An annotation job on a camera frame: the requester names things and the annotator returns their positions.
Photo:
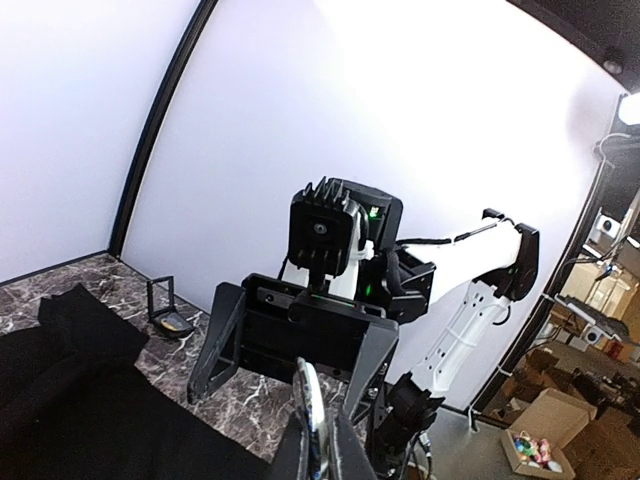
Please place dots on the black t-shirt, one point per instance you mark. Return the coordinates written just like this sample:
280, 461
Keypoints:
74, 405

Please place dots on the cardboard box with items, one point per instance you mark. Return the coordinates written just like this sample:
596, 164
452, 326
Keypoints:
534, 443

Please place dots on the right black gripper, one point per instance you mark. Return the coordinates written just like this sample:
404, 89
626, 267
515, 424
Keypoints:
267, 327

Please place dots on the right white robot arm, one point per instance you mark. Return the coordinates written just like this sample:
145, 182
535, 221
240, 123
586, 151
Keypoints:
442, 293

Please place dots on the right black frame post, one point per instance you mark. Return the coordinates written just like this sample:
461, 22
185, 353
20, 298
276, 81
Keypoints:
154, 121

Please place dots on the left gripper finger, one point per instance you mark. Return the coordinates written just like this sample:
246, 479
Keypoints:
348, 460

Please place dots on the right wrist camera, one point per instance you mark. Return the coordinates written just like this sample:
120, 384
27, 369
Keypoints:
323, 223

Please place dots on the black display stand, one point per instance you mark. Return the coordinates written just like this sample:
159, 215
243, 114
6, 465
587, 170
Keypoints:
167, 320

